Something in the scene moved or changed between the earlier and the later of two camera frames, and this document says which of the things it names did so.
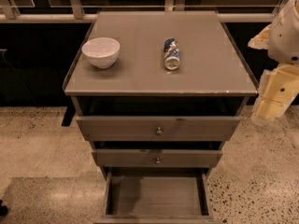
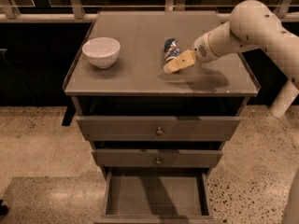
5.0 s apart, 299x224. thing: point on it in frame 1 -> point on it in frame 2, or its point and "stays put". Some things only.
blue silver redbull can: (172, 54) stays put
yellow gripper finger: (278, 87) -> (202, 50)
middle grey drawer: (156, 158) stays put
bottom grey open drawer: (157, 195) stays put
